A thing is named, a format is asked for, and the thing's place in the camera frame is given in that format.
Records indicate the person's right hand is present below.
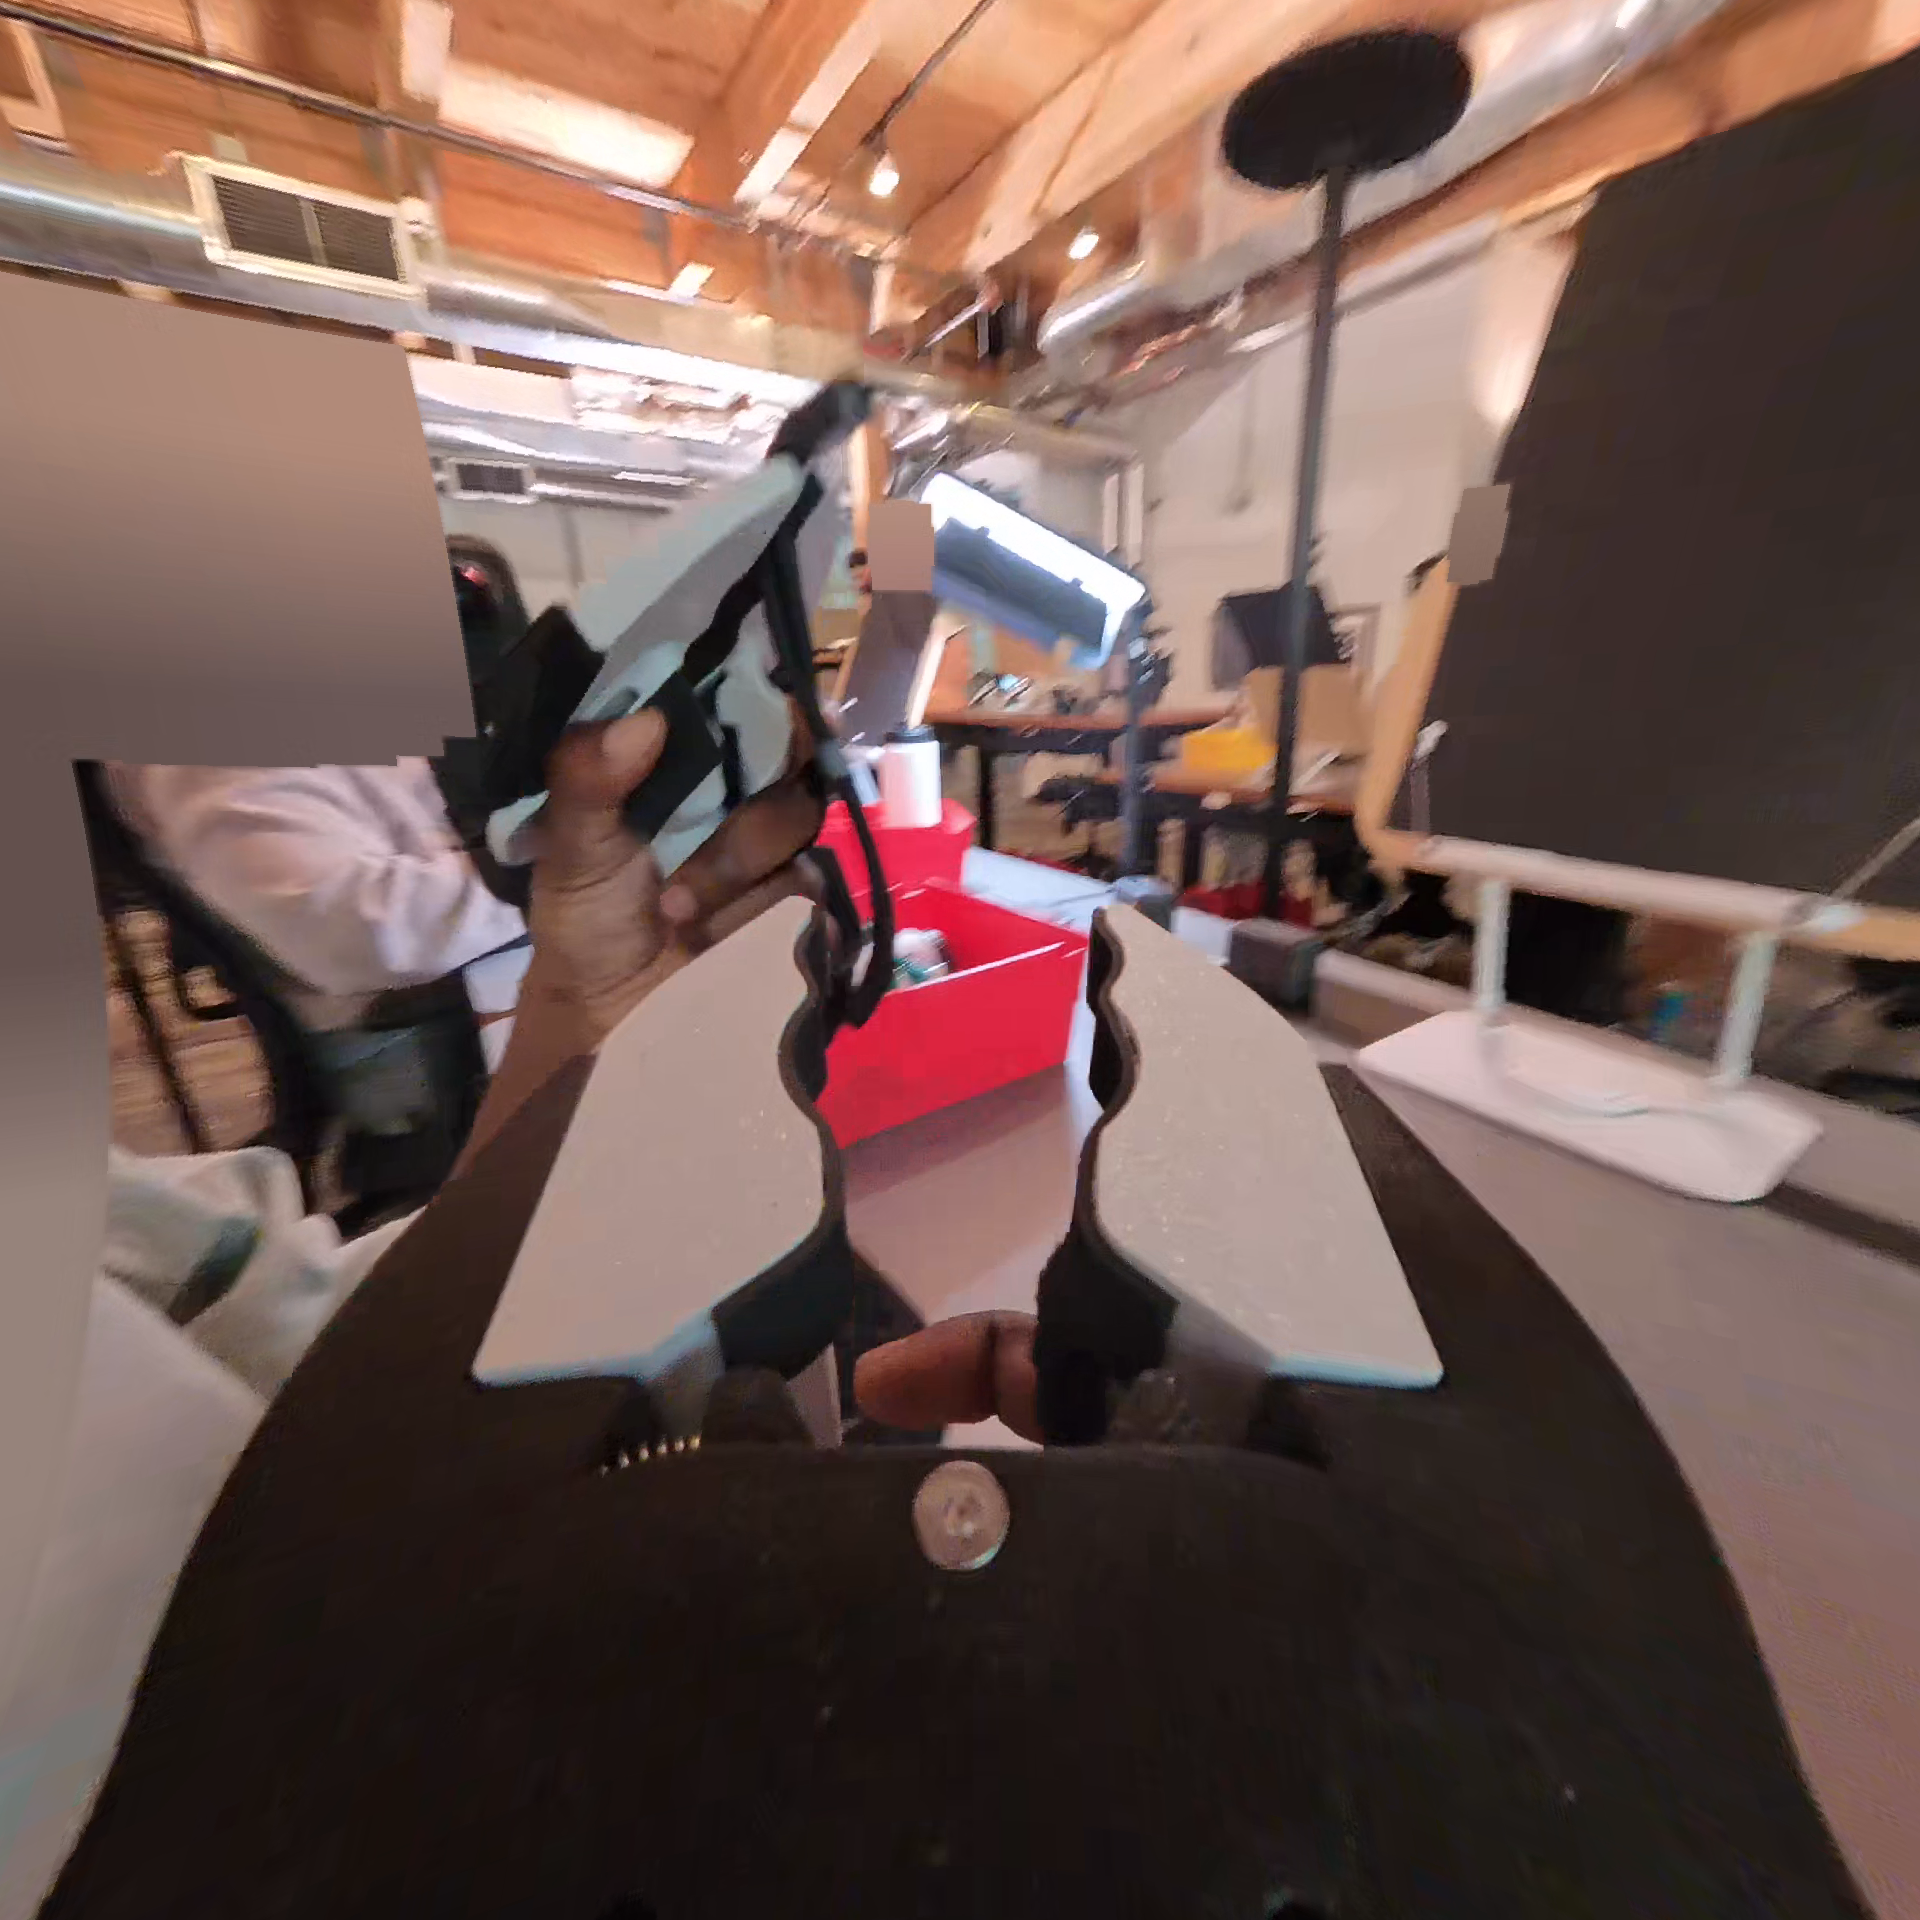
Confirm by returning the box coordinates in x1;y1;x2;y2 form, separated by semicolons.
852;1310;1045;1443

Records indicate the wooden office desk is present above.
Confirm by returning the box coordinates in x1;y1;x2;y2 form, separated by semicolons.
927;701;1251;842

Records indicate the black office chair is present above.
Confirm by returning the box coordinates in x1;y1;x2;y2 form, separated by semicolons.
70;754;485;1205

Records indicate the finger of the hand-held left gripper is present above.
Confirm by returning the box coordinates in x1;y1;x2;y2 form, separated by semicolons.
573;458;823;722

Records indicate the LED light panel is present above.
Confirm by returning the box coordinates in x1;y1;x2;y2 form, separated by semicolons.
913;469;1156;673

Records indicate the person's left hand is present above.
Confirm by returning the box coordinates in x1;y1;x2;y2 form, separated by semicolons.
522;704;841;1040

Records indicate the black board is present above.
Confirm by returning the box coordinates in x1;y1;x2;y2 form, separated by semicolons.
1211;586;1346;673
1387;49;1920;912

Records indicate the person's left forearm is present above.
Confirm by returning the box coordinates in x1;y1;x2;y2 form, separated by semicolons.
106;901;676;1353

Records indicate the black light stand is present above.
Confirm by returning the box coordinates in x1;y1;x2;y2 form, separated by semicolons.
1111;600;1182;906

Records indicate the white ceiling vent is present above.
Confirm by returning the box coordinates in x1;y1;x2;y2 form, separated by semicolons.
177;147;441;297

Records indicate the dark grey cube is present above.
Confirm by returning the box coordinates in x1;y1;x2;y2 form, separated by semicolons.
1230;914;1325;1011

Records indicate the silver ventilation duct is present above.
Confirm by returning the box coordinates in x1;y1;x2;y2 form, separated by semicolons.
0;0;1695;393

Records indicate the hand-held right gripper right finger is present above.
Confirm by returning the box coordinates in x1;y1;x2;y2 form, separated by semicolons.
1035;903;1447;1450

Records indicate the stack of red bins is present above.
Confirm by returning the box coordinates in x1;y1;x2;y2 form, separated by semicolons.
815;801;980;906

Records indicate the black cable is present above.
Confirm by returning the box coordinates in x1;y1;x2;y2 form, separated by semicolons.
754;376;905;1040

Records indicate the black pole with round disc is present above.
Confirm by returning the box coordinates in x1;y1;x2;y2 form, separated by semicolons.
1219;27;1479;922

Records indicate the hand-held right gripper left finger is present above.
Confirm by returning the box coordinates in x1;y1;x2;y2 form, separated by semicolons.
471;901;857;1432

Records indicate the red plastic bin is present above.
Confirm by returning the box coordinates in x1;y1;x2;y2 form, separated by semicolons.
815;883;1093;1152

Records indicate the person's pale sweatshirt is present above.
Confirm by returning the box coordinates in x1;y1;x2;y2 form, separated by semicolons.
0;1259;301;1877

